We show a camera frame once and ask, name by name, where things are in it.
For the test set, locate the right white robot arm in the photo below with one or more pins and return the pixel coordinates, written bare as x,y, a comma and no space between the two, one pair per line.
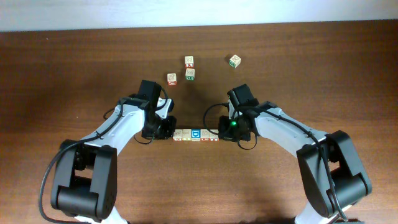
333,175

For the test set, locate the top red edged block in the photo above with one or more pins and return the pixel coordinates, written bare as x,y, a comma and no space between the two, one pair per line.
189,61

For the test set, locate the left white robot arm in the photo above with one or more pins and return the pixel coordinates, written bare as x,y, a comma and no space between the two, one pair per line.
85,183

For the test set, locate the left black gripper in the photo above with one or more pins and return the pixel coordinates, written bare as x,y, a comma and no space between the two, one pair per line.
168,132

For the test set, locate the wooden K picture block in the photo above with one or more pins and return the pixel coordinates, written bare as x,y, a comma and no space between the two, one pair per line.
177,135

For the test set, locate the red edged 5 block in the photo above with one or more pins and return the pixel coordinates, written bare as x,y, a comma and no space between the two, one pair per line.
204,135

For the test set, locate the red edged 6 block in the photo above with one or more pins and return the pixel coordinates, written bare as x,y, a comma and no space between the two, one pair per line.
214,135

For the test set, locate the green edged far block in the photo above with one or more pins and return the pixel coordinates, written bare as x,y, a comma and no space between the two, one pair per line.
235,61

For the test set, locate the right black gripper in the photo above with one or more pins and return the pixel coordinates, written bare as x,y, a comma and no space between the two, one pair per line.
224,134

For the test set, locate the blue D letter block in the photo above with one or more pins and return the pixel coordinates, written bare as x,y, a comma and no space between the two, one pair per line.
196,135

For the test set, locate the green edged M block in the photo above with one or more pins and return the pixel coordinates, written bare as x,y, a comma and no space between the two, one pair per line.
190,74

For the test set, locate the yellow edged wooden block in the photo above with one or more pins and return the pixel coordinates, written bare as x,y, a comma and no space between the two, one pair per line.
186,134

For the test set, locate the red spiral picture block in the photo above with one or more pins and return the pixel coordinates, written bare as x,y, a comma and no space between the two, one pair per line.
171,78

